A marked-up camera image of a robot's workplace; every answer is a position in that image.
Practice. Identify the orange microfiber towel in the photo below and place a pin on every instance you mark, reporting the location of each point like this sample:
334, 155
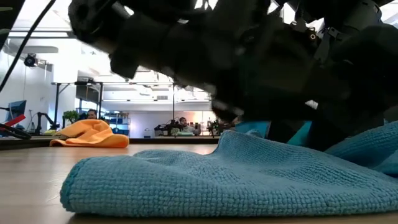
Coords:
90, 133

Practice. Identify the person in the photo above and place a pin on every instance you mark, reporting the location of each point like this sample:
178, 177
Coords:
91, 114
186, 126

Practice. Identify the turquoise microfiber towel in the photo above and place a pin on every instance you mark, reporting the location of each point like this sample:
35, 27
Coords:
217, 180

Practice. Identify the small background potted plant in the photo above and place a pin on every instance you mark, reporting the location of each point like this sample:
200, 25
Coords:
71, 115

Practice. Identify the long ceiling light strip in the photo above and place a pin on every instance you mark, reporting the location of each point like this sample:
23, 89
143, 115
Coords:
37, 34

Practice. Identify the black background screen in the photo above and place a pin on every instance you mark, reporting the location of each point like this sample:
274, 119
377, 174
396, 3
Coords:
88, 93

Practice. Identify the black background robot arm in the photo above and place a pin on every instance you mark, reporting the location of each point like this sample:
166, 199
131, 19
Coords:
43, 119

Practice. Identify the red background object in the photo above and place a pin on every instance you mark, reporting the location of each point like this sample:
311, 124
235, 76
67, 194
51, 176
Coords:
14, 119

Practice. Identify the teal plastic basket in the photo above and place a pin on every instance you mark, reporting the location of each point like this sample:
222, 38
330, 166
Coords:
252, 127

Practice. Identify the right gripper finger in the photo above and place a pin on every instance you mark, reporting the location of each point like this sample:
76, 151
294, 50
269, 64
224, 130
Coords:
278, 132
339, 133

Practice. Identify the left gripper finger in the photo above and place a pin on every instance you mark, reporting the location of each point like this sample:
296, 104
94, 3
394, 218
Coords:
228, 107

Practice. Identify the black ceiling camera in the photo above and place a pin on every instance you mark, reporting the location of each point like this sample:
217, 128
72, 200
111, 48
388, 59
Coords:
30, 60

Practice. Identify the black background rig frame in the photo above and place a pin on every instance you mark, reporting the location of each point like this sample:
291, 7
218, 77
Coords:
173, 102

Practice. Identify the blue computer monitor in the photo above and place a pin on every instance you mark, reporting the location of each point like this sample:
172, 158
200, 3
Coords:
17, 109

